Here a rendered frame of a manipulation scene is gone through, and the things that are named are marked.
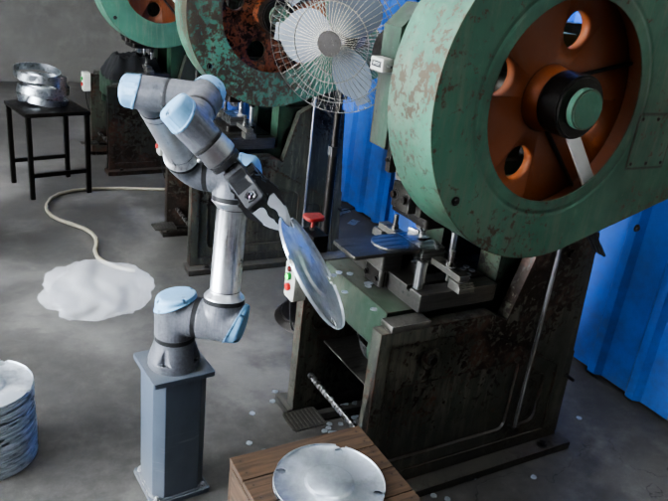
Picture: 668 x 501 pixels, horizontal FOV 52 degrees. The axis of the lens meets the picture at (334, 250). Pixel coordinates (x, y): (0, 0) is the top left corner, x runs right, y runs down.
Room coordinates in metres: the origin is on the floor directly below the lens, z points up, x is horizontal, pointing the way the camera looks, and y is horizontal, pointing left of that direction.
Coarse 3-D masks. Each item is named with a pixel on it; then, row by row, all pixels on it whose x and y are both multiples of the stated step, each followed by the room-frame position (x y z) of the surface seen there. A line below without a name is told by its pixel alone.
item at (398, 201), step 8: (400, 184) 2.07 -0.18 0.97; (392, 192) 2.08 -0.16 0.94; (400, 192) 2.06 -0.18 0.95; (392, 200) 2.10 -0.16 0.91; (400, 200) 2.06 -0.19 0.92; (408, 200) 2.02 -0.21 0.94; (400, 208) 2.05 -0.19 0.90; (408, 208) 2.02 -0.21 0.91; (416, 208) 2.03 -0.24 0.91; (424, 216) 2.02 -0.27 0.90
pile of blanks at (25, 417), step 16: (32, 400) 1.80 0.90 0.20; (0, 416) 1.67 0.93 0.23; (16, 416) 1.70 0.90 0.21; (32, 416) 1.78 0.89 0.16; (0, 432) 1.66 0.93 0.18; (16, 432) 1.70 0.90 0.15; (32, 432) 1.77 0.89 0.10; (0, 448) 1.65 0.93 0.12; (16, 448) 1.69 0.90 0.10; (32, 448) 1.77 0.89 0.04; (0, 464) 1.66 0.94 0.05; (16, 464) 1.70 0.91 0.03
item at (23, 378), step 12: (0, 372) 1.84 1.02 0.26; (12, 372) 1.85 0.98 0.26; (24, 372) 1.86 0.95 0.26; (0, 384) 1.77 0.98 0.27; (12, 384) 1.79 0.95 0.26; (24, 384) 1.80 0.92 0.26; (0, 396) 1.72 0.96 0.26; (12, 396) 1.73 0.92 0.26; (24, 396) 1.74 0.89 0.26; (0, 408) 1.66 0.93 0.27
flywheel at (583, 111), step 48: (576, 0) 1.79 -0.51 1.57; (528, 48) 1.73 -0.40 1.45; (576, 48) 1.82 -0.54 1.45; (624, 48) 1.90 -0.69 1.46; (528, 96) 1.73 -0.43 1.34; (576, 96) 1.65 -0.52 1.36; (624, 96) 1.93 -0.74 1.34; (528, 144) 1.77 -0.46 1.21; (576, 144) 1.78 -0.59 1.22; (528, 192) 1.79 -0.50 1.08
